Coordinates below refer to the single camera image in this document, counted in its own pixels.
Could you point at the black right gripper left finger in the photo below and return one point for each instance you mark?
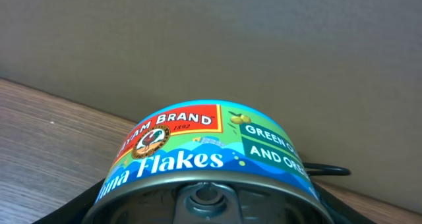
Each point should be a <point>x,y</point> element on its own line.
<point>74,211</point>

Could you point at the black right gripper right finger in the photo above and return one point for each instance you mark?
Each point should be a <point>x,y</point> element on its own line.
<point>339,211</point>

